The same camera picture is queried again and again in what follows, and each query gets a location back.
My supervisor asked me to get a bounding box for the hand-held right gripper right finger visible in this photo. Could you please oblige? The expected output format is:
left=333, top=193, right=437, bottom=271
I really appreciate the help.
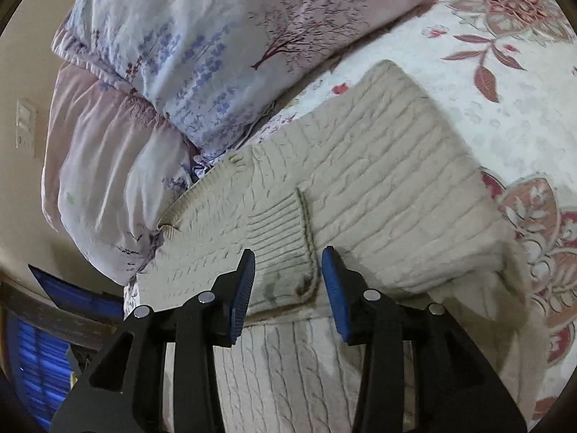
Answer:
left=321, top=246, right=528, bottom=433

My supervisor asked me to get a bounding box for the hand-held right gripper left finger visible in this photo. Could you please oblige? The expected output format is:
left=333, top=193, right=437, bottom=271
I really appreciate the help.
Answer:
left=49, top=247, right=257, bottom=433

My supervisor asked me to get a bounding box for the beige cable knit sweater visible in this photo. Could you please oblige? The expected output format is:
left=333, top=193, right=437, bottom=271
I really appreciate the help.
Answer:
left=135, top=60, right=537, bottom=433

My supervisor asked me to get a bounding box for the pink lavender print pillow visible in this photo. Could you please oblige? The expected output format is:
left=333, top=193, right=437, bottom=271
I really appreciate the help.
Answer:
left=43, top=61, right=199, bottom=286

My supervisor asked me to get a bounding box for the blue striped object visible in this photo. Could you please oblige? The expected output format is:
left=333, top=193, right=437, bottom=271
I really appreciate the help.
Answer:
left=8, top=264, right=124, bottom=430

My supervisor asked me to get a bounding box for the tree print pillow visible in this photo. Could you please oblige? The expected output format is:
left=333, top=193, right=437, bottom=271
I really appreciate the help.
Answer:
left=52, top=0, right=456, bottom=161

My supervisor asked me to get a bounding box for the floral bedsheet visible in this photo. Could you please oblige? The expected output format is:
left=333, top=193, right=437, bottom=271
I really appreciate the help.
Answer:
left=252, top=0, right=577, bottom=422

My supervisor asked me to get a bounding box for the dark wooden bed rail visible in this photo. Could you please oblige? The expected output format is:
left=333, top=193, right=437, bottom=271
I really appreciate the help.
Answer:
left=0, top=280, right=123, bottom=353

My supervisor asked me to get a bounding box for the white wall switch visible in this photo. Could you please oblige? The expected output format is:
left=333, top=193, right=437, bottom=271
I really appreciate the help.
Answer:
left=16, top=98, right=38, bottom=159

